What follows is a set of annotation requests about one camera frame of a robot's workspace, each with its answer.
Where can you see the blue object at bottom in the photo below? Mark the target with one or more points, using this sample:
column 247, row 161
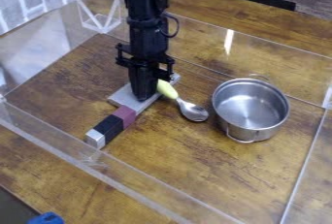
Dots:
column 45, row 218

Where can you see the yellow handled metal spoon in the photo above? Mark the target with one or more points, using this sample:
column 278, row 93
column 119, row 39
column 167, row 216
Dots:
column 191, row 111

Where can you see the small steel pot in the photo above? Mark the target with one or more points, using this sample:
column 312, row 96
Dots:
column 251, row 109

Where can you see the clear acrylic enclosure panels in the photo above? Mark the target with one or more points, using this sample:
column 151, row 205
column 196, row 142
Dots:
column 170, row 171

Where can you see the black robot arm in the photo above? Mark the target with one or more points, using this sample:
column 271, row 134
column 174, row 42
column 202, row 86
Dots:
column 146, row 10

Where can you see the grey toy cleaver knife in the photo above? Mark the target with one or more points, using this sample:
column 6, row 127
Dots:
column 128, row 107

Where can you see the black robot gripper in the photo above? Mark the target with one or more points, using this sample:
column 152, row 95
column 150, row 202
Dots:
column 144, row 57

